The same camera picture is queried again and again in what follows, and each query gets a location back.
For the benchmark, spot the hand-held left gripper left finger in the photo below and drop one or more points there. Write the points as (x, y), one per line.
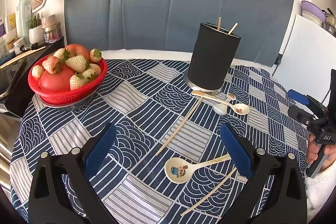
(101, 150)

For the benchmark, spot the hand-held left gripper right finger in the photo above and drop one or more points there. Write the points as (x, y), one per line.
(236, 150)

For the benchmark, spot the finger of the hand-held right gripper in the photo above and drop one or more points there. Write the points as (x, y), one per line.
(298, 96)
(299, 115)

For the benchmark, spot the small cartoon print ceramic spoon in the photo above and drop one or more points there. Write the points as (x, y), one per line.
(241, 109)

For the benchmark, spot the plain white ceramic spoon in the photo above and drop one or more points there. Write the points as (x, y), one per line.
(219, 109)

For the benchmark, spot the wooden chopstick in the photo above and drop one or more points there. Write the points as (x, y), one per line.
(232, 29)
(181, 124)
(210, 192)
(219, 23)

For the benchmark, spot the large cartoon print ceramic spoon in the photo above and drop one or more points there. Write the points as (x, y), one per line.
(176, 171)

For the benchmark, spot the black cylindrical utensil holder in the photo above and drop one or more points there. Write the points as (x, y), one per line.
(212, 56)

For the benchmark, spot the person's right forearm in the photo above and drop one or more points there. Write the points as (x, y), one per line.
(323, 187)

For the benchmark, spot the person's right hand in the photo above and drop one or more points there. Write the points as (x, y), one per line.
(311, 149)

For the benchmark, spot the white foam board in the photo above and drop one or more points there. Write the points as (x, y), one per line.
(302, 56)

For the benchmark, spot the black clip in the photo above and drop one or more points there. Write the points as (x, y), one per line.
(278, 59)

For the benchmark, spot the glass bowl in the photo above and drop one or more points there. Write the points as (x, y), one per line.
(67, 105)

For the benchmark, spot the blue patterned tablecloth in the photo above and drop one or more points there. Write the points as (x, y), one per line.
(136, 98)

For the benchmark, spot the red plastic basket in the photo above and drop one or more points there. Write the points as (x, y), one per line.
(65, 95)

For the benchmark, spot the glass lidded pot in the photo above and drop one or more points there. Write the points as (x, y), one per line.
(329, 25)

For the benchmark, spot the large red apple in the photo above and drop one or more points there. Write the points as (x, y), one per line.
(56, 79)

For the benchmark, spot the pile of white strawberries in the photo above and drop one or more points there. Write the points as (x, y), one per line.
(76, 63)

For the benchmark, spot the purple colander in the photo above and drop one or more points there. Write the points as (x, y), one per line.
(312, 7)

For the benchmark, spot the black side shelf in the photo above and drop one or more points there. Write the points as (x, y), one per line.
(23, 87)

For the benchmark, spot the orange-red streaked apple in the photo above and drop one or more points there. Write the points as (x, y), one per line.
(78, 50)

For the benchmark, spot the pair of long wooden sticks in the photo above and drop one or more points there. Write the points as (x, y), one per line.
(21, 56)

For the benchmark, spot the clear glass jar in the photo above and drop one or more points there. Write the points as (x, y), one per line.
(52, 33)

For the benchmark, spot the black wristwatch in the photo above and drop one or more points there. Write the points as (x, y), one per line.
(27, 47)

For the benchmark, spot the small white jar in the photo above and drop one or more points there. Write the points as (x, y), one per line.
(19, 46)

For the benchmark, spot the potted succulent in white pot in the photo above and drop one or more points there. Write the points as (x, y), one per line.
(35, 33)

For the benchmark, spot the pink lidded jar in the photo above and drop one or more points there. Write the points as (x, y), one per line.
(48, 21)

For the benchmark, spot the grey spray bottle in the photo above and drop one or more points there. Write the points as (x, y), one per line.
(25, 16)

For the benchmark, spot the yellow box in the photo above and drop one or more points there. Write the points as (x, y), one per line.
(11, 21)

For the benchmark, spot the grey backdrop cloth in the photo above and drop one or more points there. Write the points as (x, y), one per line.
(170, 3)

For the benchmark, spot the white electric toothbrush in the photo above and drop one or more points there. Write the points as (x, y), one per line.
(6, 16)

